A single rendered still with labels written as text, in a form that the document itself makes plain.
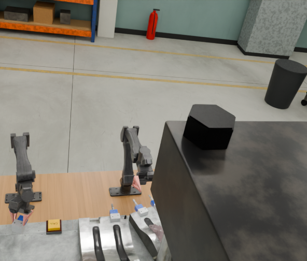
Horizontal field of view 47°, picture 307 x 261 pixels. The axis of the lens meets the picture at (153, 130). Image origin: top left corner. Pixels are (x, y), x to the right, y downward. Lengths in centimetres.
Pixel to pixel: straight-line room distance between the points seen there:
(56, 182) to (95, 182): 24
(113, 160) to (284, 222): 321
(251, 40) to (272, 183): 656
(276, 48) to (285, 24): 48
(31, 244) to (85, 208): 36
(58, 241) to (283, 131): 145
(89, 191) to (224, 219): 174
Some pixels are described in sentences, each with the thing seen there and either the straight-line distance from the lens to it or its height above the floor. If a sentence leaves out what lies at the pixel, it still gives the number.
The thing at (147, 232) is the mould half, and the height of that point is 88.
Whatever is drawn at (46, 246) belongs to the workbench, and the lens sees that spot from 199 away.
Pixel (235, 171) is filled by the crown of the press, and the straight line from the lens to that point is 64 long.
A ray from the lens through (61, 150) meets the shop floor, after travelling 380.
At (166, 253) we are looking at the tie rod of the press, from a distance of 92.
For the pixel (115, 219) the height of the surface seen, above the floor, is 91.
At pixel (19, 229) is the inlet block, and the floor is 93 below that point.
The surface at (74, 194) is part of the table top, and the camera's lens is 222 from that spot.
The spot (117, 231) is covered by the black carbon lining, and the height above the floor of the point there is 88.
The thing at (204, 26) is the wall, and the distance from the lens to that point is 731.
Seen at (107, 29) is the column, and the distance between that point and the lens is 669.
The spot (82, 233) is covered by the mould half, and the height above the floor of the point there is 89.
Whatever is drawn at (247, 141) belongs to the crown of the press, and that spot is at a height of 201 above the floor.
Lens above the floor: 239
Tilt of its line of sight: 34 degrees down
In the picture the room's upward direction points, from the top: 11 degrees clockwise
